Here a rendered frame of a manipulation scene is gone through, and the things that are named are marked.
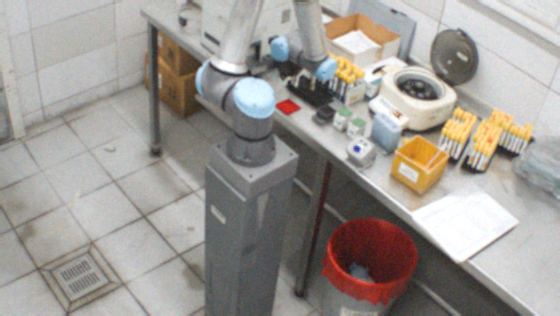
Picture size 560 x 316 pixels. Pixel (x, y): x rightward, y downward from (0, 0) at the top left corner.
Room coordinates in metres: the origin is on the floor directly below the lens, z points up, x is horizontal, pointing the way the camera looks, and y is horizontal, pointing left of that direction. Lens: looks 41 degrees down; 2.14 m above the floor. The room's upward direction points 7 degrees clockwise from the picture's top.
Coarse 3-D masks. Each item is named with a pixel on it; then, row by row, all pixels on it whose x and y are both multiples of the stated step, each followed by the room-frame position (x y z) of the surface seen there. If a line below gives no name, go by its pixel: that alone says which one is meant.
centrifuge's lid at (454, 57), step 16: (448, 32) 2.01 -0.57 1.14; (464, 32) 1.92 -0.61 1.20; (432, 48) 2.01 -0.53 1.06; (448, 48) 2.01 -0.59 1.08; (464, 48) 1.96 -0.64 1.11; (432, 64) 1.98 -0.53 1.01; (448, 64) 1.98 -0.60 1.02; (464, 64) 1.94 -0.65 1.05; (448, 80) 1.91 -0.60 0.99; (464, 80) 1.89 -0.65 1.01
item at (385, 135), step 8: (376, 120) 1.63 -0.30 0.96; (384, 120) 1.61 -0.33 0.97; (392, 120) 1.62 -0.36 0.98; (376, 128) 1.62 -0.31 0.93; (384, 128) 1.59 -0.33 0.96; (392, 128) 1.58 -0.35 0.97; (400, 128) 1.58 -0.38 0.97; (376, 136) 1.61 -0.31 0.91; (384, 136) 1.58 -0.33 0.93; (392, 136) 1.56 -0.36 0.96; (376, 144) 1.60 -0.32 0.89; (384, 144) 1.58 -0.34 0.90; (392, 144) 1.56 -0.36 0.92; (384, 152) 1.56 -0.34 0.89; (392, 152) 1.57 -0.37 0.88
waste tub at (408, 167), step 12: (408, 144) 1.52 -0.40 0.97; (420, 144) 1.55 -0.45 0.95; (432, 144) 1.52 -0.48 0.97; (396, 156) 1.46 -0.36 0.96; (408, 156) 1.54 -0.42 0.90; (420, 156) 1.54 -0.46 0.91; (432, 156) 1.51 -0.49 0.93; (444, 156) 1.48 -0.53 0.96; (396, 168) 1.45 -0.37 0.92; (408, 168) 1.42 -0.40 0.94; (420, 168) 1.40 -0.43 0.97; (432, 168) 1.40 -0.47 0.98; (444, 168) 1.48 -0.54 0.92; (408, 180) 1.41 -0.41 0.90; (420, 180) 1.39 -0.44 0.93; (432, 180) 1.42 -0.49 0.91; (420, 192) 1.38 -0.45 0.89
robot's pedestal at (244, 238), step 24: (216, 192) 1.36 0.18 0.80; (240, 192) 1.30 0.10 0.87; (264, 192) 1.32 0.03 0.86; (288, 192) 1.40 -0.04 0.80; (216, 216) 1.36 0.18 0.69; (240, 216) 1.27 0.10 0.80; (264, 216) 1.33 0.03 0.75; (216, 240) 1.35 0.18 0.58; (240, 240) 1.27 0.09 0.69; (264, 240) 1.34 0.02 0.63; (216, 264) 1.35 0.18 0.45; (240, 264) 1.27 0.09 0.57; (264, 264) 1.35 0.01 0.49; (216, 288) 1.35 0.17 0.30; (240, 288) 1.27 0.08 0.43; (264, 288) 1.36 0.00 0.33; (216, 312) 1.35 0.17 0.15; (240, 312) 1.28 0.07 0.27; (264, 312) 1.37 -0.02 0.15
